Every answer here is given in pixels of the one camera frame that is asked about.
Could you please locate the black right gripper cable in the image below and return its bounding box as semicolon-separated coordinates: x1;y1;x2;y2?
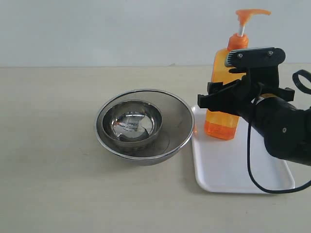
247;69;311;194

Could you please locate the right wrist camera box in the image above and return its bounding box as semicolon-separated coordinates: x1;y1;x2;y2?
225;47;286;68

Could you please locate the steel mesh strainer bowl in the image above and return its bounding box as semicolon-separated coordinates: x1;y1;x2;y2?
94;89;194;166

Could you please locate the orange pump soap bottle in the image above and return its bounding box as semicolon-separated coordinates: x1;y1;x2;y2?
203;9;272;141

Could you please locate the white rectangular plastic tray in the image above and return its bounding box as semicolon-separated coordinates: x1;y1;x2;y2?
191;105;295;194

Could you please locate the small stainless steel bowl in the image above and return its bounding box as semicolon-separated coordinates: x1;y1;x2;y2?
102;100;163;150

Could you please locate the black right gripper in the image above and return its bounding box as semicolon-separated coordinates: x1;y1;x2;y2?
197;67;295;121

